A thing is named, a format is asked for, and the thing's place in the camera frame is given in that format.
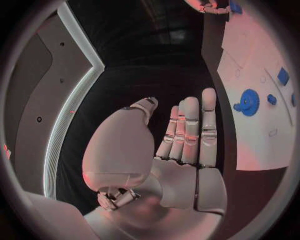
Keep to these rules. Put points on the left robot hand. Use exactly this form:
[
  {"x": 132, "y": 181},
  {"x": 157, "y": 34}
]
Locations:
[{"x": 178, "y": 183}]

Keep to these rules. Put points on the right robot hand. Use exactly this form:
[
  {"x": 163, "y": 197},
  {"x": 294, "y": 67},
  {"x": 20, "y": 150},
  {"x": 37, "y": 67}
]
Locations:
[{"x": 211, "y": 8}]

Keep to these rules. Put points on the white task board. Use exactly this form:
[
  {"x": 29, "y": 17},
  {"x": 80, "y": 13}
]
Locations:
[{"x": 255, "y": 56}]

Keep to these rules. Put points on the blue cylinder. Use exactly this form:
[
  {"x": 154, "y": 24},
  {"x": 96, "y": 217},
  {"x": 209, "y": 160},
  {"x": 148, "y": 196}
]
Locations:
[{"x": 235, "y": 7}]

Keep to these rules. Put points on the blue block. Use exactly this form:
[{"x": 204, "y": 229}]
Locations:
[{"x": 283, "y": 74}]

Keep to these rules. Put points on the blue gear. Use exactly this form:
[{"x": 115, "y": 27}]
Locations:
[{"x": 249, "y": 102}]

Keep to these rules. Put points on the blue peg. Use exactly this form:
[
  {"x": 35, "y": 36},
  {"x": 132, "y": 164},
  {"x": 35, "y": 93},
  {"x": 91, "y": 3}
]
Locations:
[{"x": 272, "y": 99}]

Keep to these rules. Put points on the blue plug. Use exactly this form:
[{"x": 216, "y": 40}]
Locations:
[{"x": 293, "y": 100}]

